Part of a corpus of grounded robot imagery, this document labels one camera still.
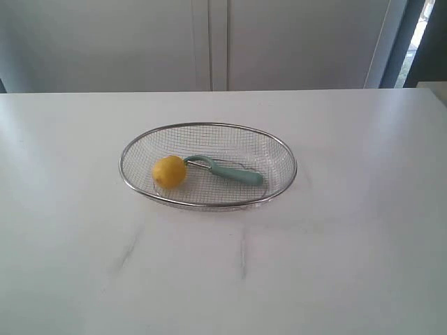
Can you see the adjacent grey side table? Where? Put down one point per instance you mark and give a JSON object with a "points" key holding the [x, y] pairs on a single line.
{"points": [[438, 88]]}

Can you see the yellow lemon with sticker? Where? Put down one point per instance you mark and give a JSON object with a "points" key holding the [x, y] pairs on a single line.
{"points": [[169, 172]]}

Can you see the metal wire mesh basket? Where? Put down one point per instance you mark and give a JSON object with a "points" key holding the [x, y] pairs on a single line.
{"points": [[229, 145]]}

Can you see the teal handled peeler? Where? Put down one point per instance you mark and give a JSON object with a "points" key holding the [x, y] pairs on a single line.
{"points": [[243, 176]]}

